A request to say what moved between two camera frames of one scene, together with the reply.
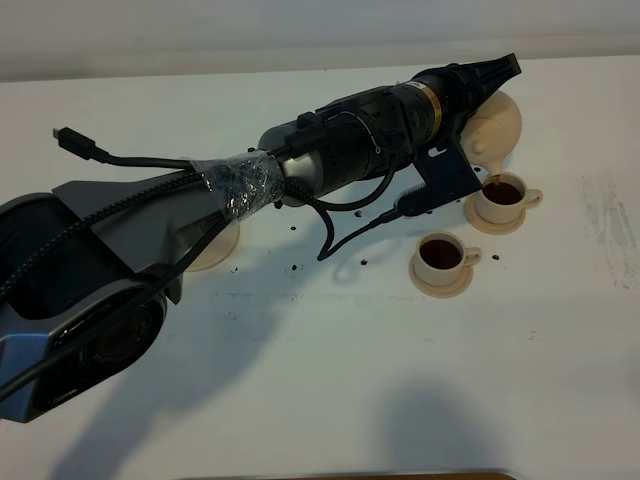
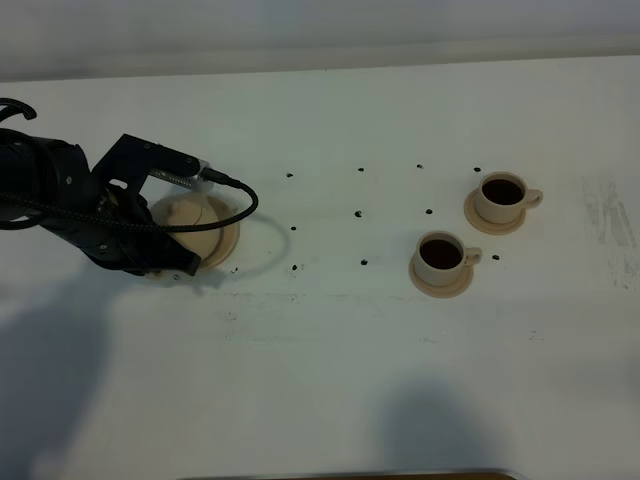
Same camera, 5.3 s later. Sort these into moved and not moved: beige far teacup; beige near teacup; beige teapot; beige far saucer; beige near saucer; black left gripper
Moved: beige teapot; black left gripper
Not moved: beige near teacup; beige near saucer; beige far teacup; beige far saucer
